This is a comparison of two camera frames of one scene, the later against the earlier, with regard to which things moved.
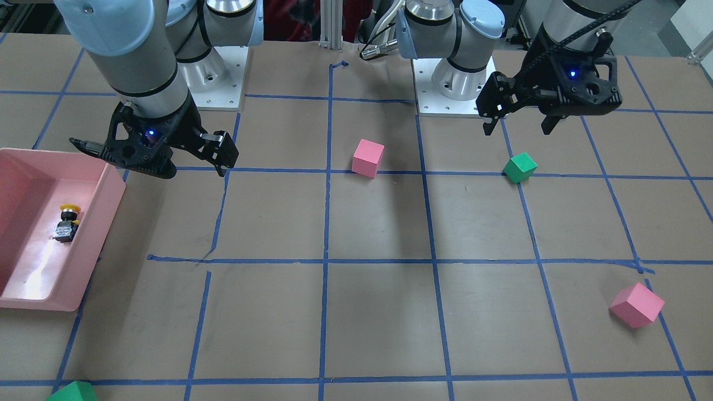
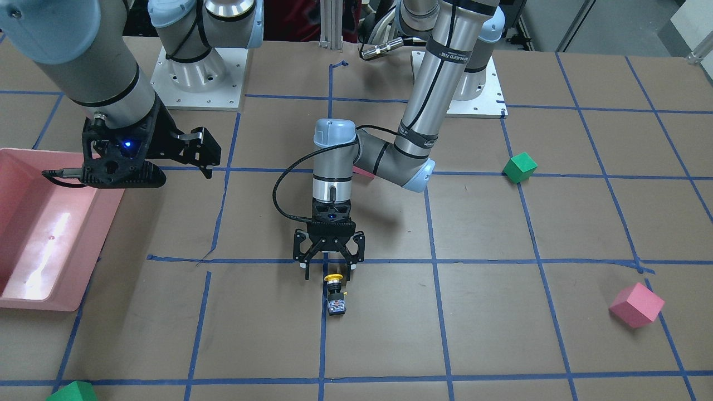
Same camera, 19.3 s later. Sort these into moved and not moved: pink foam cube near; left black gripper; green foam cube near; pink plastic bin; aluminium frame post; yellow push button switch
Moved: left black gripper; yellow push button switch
Not moved: pink foam cube near; aluminium frame post; pink plastic bin; green foam cube near
